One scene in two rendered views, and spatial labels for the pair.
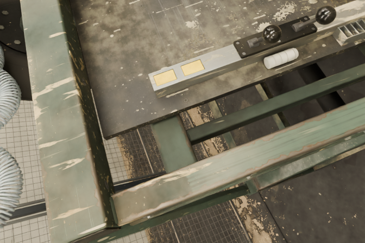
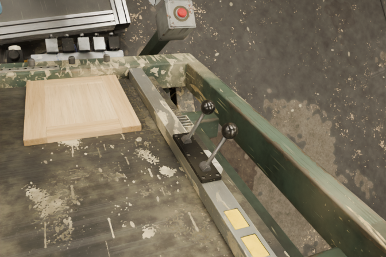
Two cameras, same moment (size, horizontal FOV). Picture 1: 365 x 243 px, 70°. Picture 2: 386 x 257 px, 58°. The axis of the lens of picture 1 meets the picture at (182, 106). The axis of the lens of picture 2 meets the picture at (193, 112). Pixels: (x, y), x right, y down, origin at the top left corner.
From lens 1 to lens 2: 0.70 m
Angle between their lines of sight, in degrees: 71
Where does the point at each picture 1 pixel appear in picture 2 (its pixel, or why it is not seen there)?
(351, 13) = (170, 117)
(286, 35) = (195, 147)
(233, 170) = (345, 192)
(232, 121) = (271, 220)
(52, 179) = not seen: outside the picture
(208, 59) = (224, 204)
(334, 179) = not seen: outside the picture
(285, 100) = (239, 180)
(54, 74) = not seen: outside the picture
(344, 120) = (275, 135)
